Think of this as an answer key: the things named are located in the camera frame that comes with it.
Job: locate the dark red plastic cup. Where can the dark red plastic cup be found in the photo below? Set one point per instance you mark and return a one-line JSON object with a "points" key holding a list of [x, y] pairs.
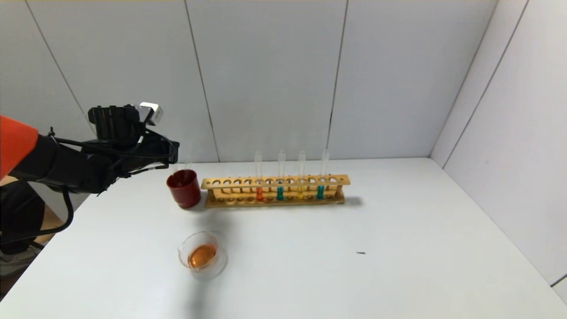
{"points": [[186, 192]]}

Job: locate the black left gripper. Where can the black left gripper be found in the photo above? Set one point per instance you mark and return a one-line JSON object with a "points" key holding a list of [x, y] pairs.
{"points": [[174, 152]]}

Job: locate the grey shoe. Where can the grey shoe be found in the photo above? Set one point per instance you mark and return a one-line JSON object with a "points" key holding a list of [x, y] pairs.
{"points": [[17, 262]]}

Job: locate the wooden test tube rack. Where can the wooden test tube rack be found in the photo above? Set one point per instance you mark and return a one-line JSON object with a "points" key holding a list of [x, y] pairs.
{"points": [[339, 179]]}

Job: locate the red pigment glass test tube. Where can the red pigment glass test tube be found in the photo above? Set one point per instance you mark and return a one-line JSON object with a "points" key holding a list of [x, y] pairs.
{"points": [[188, 164], [259, 194]]}

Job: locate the clear glass dish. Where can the clear glass dish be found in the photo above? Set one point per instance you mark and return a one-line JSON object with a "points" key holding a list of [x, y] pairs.
{"points": [[203, 257]]}

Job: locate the orange and black left arm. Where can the orange and black left arm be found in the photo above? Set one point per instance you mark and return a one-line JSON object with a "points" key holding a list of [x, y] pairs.
{"points": [[57, 166]]}

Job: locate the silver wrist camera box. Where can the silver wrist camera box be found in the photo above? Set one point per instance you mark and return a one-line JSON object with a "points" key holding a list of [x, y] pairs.
{"points": [[151, 113]]}

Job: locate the teal pigment glass test tube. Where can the teal pigment glass test tube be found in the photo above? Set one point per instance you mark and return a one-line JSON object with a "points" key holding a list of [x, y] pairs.
{"points": [[280, 193], [320, 192]]}

